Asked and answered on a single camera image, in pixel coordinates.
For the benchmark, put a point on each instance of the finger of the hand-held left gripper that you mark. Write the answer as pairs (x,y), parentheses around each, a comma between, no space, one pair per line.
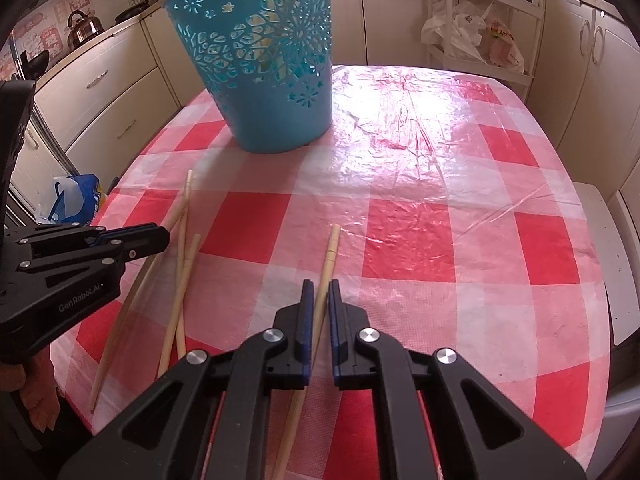
(135,232)
(145,247)

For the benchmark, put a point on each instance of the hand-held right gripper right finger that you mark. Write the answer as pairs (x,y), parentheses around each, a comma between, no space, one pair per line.
(334,330)

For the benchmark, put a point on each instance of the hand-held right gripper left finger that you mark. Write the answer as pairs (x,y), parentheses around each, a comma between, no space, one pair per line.
(306,325)

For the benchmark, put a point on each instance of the light wooden chopstick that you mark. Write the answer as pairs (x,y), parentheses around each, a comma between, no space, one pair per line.
(164,357)
(331,255)
(125,320)
(187,190)

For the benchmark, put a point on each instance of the blue perforated plastic basket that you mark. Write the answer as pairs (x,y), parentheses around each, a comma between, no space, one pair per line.
(280,120)

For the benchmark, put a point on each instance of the bundle of wooden chopsticks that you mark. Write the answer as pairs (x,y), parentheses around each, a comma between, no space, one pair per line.
(278,45)

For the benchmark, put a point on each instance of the person's left hand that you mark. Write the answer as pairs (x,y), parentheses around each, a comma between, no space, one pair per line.
(42,395)

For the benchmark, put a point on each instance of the blue plastic bag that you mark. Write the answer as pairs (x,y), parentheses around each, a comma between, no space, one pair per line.
(75,195)

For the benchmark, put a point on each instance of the red checked plastic tablecloth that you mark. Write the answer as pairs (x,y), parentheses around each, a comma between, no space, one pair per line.
(425,240)

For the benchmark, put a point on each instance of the steel kettle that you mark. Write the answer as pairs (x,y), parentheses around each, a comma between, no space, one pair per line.
(85,32)

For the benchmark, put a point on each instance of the black frying pan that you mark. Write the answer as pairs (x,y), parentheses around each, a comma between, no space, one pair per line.
(134,14)

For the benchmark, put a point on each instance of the white flat board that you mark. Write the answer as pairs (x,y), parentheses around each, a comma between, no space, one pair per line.
(610,260)

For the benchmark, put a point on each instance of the white trolley cart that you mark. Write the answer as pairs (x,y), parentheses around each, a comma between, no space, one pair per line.
(520,79)

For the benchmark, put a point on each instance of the white plastic bag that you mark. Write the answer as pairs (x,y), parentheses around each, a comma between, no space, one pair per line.
(457,30)

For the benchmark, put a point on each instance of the pink printed plastic bag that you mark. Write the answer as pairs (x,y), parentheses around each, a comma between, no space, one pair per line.
(505,45)

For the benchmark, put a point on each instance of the cream kitchen base cabinets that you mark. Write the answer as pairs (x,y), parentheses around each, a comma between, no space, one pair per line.
(590,85)

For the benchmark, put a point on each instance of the pink wall poster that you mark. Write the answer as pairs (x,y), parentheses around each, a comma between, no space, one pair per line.
(50,40)

